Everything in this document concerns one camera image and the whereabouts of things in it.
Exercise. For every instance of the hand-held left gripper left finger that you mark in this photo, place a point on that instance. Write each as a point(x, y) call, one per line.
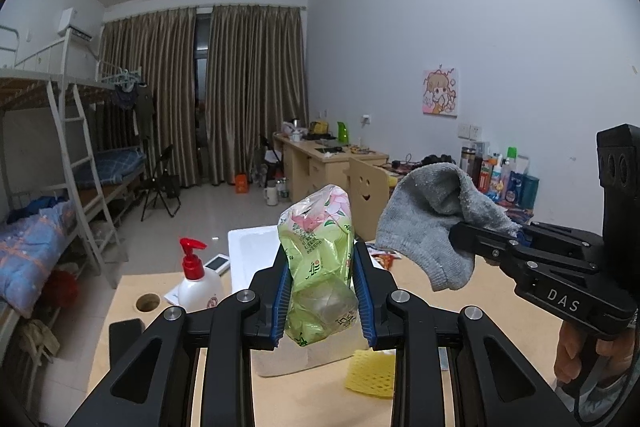
point(281, 302)

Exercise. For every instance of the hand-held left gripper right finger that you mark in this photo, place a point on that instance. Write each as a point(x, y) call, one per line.
point(364, 302)

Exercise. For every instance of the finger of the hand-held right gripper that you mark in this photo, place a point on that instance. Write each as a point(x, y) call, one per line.
point(565, 234)
point(480, 243)

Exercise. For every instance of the white foam box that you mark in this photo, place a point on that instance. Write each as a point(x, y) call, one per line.
point(250, 252)

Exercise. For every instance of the green tissue packet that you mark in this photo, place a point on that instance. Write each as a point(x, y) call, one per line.
point(320, 257)

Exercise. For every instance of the grey sock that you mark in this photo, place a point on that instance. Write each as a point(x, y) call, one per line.
point(425, 217)

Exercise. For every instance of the yellow foam net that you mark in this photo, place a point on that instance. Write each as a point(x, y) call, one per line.
point(370, 372)

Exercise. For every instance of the person's right forearm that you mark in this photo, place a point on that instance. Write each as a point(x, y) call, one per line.
point(600, 404)

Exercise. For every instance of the person's right hand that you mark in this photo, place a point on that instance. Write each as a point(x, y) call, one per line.
point(567, 352)

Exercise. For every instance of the large red snack packet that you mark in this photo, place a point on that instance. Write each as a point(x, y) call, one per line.
point(386, 259)

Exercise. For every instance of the cluster of toiletry bottles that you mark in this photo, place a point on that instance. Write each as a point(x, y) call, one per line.
point(505, 182)

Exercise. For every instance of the white remote control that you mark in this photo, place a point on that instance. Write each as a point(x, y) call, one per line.
point(217, 263)

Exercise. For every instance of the red-capped pump bottle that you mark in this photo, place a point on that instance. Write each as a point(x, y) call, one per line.
point(197, 292)

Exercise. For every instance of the dark thermos flask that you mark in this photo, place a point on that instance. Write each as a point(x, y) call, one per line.
point(467, 159)

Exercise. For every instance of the black headphones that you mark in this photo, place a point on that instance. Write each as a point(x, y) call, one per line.
point(437, 159)

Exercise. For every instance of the white jug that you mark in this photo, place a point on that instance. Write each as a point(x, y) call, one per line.
point(271, 194)

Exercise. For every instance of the wooden chair with face cutout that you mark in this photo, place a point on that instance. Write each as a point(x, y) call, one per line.
point(367, 192)

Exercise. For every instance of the orange bag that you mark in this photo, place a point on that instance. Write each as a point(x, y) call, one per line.
point(242, 184)

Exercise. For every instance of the wooden desk with drawers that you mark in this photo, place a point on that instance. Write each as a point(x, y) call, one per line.
point(320, 167)

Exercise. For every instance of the black flat case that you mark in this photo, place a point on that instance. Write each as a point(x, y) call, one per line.
point(125, 332)

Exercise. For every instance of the green bottle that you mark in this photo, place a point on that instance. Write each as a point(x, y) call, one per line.
point(343, 133)

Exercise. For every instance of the black folding chair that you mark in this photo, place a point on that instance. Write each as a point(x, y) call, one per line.
point(162, 179)

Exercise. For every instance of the white kettle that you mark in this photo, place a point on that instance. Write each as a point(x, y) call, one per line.
point(295, 132)

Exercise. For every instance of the yellow box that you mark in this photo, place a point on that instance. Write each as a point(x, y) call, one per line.
point(318, 127)

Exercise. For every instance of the brown curtain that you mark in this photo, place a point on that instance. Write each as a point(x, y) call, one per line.
point(150, 97)
point(255, 92)

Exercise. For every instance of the blue checked bedding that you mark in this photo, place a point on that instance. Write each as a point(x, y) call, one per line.
point(117, 164)

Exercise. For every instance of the red cloth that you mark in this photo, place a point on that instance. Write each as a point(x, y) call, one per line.
point(62, 289)

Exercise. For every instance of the dark hanging clothes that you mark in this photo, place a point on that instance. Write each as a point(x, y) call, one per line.
point(142, 107)

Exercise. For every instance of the beige cloth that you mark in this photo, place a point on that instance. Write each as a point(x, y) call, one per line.
point(40, 337)

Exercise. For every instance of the white bunk bed ladder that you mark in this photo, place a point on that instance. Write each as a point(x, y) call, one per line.
point(75, 157)

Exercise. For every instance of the blue patterned quilt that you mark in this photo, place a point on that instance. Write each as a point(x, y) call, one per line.
point(30, 247)

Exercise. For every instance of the white metal bunk bed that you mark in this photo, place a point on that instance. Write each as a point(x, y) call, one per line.
point(30, 82)

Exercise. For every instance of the white air conditioner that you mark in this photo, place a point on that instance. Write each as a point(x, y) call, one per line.
point(75, 24)

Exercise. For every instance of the white wall switch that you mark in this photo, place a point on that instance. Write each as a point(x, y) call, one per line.
point(470, 131)

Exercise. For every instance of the cartoon wall poster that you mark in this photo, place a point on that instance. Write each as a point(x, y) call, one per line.
point(440, 92)

